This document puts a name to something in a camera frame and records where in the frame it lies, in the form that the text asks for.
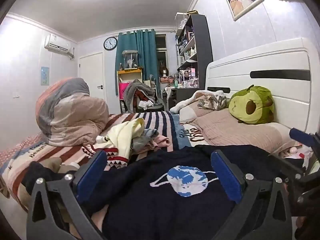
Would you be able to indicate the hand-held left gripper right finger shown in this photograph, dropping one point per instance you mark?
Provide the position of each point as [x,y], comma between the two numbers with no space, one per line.
[226,176]

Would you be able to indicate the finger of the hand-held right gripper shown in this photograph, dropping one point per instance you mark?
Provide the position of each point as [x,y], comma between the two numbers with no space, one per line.
[301,137]
[285,163]

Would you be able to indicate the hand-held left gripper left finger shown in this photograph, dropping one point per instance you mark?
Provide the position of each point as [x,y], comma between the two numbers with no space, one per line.
[92,171]

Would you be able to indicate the navy sweater with planet print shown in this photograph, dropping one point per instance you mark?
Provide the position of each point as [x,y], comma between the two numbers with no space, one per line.
[160,205]

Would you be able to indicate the khaki cloth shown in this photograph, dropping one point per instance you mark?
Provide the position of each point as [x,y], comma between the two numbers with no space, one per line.
[53,163]

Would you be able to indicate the pink pillow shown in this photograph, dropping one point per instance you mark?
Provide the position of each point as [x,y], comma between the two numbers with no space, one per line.
[230,132]

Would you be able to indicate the cream sweater with red pattern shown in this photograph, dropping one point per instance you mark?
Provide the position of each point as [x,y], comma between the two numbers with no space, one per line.
[125,135]

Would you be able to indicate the black cloth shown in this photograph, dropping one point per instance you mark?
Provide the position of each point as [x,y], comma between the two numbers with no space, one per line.
[37,177]

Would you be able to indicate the grey cloth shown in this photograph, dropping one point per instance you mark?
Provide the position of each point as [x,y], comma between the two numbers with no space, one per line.
[143,138]

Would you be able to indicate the green avocado plush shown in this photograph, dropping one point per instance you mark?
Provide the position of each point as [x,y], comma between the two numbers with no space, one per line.
[250,105]

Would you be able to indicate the rolled pink grey quilt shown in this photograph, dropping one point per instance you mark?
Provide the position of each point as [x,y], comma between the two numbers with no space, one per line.
[70,110]

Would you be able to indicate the pink cloth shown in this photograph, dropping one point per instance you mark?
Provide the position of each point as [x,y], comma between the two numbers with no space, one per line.
[160,142]

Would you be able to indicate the plaid pillow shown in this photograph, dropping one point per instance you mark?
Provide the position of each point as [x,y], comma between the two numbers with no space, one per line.
[192,110]

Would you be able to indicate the floral cloth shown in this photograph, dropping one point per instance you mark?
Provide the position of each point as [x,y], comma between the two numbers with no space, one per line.
[215,102]

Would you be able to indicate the polka dot bed sheet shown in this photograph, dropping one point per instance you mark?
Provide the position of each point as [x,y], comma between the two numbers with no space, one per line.
[17,146]

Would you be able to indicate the striped blanket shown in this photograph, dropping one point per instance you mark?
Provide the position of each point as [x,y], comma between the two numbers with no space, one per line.
[155,120]

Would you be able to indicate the pink bag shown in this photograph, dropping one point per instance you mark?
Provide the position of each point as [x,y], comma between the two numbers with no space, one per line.
[123,90]

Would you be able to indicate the white bed headboard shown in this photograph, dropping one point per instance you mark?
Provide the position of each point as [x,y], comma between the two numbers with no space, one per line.
[250,62]

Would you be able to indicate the dark desk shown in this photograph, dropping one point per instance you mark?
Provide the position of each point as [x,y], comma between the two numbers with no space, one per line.
[177,97]

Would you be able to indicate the white door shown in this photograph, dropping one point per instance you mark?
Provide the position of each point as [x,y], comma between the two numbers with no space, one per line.
[91,70]

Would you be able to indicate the yellow shelf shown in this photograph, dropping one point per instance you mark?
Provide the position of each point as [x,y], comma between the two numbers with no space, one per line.
[130,72]

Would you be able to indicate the glass display case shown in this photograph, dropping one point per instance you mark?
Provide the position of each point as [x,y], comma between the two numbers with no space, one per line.
[130,58]

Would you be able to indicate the mannequin head with wig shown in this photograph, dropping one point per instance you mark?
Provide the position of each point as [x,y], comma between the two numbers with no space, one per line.
[164,72]

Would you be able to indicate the teal curtain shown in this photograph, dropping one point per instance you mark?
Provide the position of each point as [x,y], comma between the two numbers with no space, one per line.
[145,55]

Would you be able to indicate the white air conditioner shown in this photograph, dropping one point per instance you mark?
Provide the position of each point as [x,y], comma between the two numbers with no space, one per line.
[58,45]

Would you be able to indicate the window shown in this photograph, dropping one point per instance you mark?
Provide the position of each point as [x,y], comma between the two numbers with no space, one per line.
[161,55]

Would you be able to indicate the black bookshelf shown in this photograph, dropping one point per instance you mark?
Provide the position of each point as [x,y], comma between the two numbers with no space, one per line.
[200,42]

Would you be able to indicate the blue wall poster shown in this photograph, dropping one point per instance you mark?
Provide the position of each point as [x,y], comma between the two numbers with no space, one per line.
[45,76]

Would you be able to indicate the round wall clock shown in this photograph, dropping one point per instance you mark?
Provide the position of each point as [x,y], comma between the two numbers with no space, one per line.
[110,43]

